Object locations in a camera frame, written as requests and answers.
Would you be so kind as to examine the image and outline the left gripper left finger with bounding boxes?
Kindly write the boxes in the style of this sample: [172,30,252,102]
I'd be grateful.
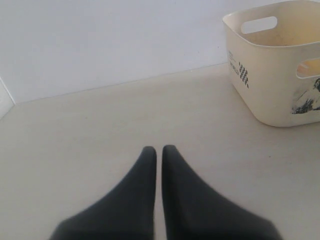
[50,146,157,240]

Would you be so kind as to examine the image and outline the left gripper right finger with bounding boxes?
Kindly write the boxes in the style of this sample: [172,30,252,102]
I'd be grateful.
[161,145,280,240]

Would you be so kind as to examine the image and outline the cream plastic bin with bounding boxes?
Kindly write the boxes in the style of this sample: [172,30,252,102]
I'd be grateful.
[222,0,320,127]

